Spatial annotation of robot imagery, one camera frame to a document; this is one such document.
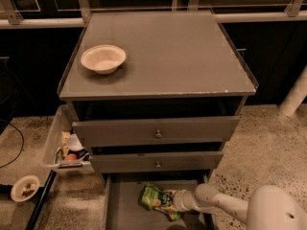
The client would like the brass top drawer knob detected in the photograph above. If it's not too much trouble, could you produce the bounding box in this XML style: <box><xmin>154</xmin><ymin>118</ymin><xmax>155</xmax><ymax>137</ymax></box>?
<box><xmin>155</xmin><ymin>130</ymin><xmax>162</xmax><ymax>139</ymax></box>

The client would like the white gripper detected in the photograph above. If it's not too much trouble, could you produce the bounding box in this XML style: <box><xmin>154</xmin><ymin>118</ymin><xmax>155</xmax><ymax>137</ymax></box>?
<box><xmin>173</xmin><ymin>190</ymin><xmax>200</xmax><ymax>212</ymax></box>

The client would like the grey top drawer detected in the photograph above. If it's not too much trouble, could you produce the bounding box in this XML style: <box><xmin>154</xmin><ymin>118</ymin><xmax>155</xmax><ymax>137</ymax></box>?
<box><xmin>72</xmin><ymin>116</ymin><xmax>239</xmax><ymax>147</ymax></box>

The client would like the grey bottom drawer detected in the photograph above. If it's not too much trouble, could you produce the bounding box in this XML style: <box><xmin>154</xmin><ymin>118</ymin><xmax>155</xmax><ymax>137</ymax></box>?
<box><xmin>103</xmin><ymin>172</ymin><xmax>217</xmax><ymax>230</ymax></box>

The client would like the brass middle drawer knob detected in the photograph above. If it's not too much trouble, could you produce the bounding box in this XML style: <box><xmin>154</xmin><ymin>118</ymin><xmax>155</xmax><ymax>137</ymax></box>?
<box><xmin>155</xmin><ymin>161</ymin><xmax>161</xmax><ymax>169</ymax></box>

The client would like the grey middle drawer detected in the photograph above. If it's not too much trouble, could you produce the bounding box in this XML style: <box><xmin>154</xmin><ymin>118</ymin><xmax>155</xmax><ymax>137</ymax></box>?
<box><xmin>90</xmin><ymin>151</ymin><xmax>224</xmax><ymax>173</ymax></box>

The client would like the orange item in bin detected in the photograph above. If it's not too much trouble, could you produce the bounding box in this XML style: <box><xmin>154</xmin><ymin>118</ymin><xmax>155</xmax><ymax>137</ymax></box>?
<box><xmin>64</xmin><ymin>153</ymin><xmax>78</xmax><ymax>161</ymax></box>

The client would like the grey drawer cabinet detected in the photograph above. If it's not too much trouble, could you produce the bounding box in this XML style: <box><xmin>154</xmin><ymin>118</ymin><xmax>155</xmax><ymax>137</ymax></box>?
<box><xmin>57</xmin><ymin>11</ymin><xmax>259</xmax><ymax>177</ymax></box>

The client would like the black cable on floor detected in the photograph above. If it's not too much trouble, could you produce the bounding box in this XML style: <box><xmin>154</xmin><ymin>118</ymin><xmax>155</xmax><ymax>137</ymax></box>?
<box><xmin>0</xmin><ymin>118</ymin><xmax>25</xmax><ymax>170</ymax></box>

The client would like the green rice chip bag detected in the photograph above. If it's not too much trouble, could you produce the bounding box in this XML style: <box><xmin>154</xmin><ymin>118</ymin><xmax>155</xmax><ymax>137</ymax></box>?
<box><xmin>141</xmin><ymin>183</ymin><xmax>180</xmax><ymax>221</ymax></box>

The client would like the grey drawer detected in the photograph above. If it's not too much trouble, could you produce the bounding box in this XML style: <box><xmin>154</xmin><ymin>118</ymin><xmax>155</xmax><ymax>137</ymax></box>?
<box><xmin>103</xmin><ymin>172</ymin><xmax>217</xmax><ymax>230</ymax></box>
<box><xmin>90</xmin><ymin>151</ymin><xmax>224</xmax><ymax>173</ymax></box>
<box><xmin>72</xmin><ymin>116</ymin><xmax>239</xmax><ymax>147</ymax></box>

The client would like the metal railing bar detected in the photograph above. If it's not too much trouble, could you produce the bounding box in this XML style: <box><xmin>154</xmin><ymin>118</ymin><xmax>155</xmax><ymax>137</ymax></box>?
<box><xmin>0</xmin><ymin>11</ymin><xmax>307</xmax><ymax>30</ymax></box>

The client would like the white pipe post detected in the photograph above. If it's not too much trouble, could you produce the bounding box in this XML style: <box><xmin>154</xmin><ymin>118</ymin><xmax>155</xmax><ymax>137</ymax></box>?
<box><xmin>279</xmin><ymin>65</ymin><xmax>307</xmax><ymax>116</ymax></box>

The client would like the white cup in bin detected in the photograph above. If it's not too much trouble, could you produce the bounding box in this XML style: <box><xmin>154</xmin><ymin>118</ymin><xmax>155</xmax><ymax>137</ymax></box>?
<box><xmin>66</xmin><ymin>134</ymin><xmax>83</xmax><ymax>151</ymax></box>

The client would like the brass drawer knob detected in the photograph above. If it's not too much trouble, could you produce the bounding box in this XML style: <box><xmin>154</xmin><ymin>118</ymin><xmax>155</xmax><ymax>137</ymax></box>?
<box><xmin>155</xmin><ymin>161</ymin><xmax>161</xmax><ymax>169</ymax></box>
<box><xmin>155</xmin><ymin>130</ymin><xmax>162</xmax><ymax>139</ymax></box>

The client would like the white bowl on floor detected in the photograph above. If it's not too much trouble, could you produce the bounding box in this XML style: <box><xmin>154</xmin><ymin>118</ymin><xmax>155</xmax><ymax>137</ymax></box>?
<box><xmin>11</xmin><ymin>175</ymin><xmax>40</xmax><ymax>202</ymax></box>

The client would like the clear plastic storage bin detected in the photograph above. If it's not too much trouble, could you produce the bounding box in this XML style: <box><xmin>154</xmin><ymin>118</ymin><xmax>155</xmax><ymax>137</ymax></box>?
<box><xmin>41</xmin><ymin>104</ymin><xmax>94</xmax><ymax>176</ymax></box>

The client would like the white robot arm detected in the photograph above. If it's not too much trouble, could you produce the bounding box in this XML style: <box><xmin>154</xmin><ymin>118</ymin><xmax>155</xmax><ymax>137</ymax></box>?
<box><xmin>173</xmin><ymin>184</ymin><xmax>307</xmax><ymax>230</ymax></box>

